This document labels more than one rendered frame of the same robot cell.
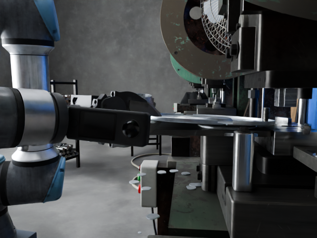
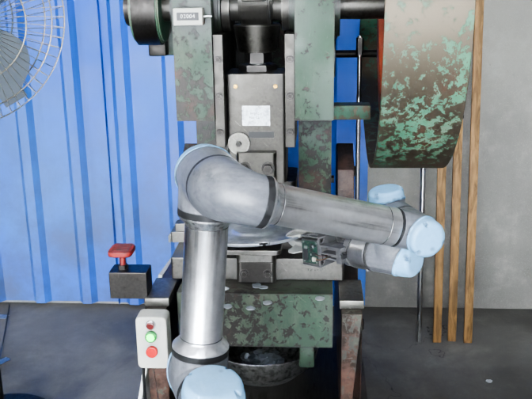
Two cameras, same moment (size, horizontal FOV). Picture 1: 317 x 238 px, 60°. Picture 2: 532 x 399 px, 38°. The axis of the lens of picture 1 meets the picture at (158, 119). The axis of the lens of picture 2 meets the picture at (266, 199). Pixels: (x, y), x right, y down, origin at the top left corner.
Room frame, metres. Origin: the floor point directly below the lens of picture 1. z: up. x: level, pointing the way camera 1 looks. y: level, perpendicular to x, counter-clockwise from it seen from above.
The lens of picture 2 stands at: (0.62, 1.76, 1.40)
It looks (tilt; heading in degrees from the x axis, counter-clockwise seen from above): 16 degrees down; 268
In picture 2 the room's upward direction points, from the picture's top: 1 degrees counter-clockwise
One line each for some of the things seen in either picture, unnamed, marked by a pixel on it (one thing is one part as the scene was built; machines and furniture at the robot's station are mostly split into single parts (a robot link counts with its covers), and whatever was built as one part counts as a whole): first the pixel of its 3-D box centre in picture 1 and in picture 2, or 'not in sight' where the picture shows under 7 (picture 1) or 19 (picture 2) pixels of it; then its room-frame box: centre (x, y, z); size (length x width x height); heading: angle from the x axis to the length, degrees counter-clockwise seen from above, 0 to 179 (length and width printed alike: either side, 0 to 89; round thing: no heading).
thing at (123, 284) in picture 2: (180, 160); (132, 300); (0.91, -0.08, 0.62); 0.10 x 0.06 x 0.20; 174
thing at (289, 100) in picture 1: (284, 97); not in sight; (0.57, -0.26, 0.84); 0.05 x 0.03 x 0.04; 174
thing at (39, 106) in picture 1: (31, 120); (363, 252); (0.36, 0.17, 0.82); 0.08 x 0.05 x 0.08; 46
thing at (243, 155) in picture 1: (243, 158); not in sight; (0.41, -0.13, 0.75); 0.03 x 0.03 x 0.10; 84
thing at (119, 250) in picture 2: not in sight; (122, 261); (0.92, -0.08, 0.72); 0.07 x 0.06 x 0.08; 84
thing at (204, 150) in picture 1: (203, 153); (256, 256); (0.59, -0.10, 0.72); 0.25 x 0.14 x 0.14; 84
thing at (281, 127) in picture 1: (285, 136); not in sight; (0.57, -0.27, 0.76); 0.15 x 0.09 x 0.05; 174
